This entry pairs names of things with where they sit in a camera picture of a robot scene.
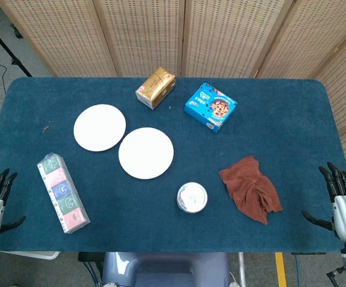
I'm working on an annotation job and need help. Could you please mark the long clear box coloured packs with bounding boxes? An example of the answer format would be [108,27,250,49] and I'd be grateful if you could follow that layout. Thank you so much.
[37,152,91,234]

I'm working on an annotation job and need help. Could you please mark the black box under table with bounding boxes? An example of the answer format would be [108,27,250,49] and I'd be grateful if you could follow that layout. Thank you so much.
[77,252,105,264]

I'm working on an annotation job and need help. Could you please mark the clear round binder clip jar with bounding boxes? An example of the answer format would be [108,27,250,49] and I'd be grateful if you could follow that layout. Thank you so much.
[177,182,208,214]

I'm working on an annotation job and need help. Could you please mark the yellow floor tape strip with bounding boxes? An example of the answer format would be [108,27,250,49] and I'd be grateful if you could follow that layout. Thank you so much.
[274,252,288,287]

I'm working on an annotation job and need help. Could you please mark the blue cookie box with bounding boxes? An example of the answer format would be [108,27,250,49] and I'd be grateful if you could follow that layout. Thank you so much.
[184,83,238,133]

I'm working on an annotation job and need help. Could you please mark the white round paper plate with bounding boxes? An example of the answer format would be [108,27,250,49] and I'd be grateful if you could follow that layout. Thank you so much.
[118,127,175,180]
[73,103,127,152]

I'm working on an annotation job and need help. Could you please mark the grey-blue robot torso base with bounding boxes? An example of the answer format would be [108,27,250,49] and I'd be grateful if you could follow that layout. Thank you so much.
[101,252,231,287]

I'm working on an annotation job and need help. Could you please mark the metal table leg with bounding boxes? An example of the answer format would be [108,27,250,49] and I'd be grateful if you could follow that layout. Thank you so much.
[238,252,247,287]

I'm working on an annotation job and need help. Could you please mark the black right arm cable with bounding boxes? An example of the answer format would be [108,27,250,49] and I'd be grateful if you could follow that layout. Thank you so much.
[326,257,346,287]

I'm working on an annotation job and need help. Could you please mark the brown cloth rag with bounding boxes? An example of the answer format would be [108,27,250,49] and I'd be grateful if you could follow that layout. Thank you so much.
[218,154,283,225]

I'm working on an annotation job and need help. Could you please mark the black tripod stand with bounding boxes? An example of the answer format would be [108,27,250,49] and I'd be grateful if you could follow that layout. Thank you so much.
[0,16,33,78]

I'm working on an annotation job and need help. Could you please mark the gold tissue pack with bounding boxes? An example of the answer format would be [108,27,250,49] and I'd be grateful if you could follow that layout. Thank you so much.
[135,66,177,111]

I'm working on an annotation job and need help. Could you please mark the blue carpet table cover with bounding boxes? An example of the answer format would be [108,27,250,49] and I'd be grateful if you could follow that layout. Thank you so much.
[0,77,346,254]

